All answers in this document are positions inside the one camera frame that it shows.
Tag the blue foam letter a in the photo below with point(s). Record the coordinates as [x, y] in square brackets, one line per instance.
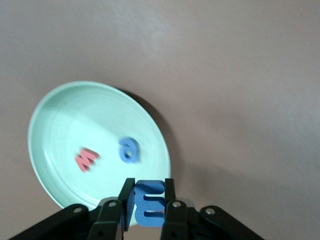
[133, 157]

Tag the green plate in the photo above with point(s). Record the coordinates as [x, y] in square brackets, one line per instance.
[87, 120]

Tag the red foam letter w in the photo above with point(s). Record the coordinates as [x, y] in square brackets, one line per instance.
[85, 160]

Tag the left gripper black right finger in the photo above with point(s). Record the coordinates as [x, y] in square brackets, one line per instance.
[176, 220]

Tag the blue foam letter m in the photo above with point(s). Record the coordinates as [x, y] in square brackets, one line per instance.
[140, 200]

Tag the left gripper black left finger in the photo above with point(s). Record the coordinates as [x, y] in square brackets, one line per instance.
[110, 217]

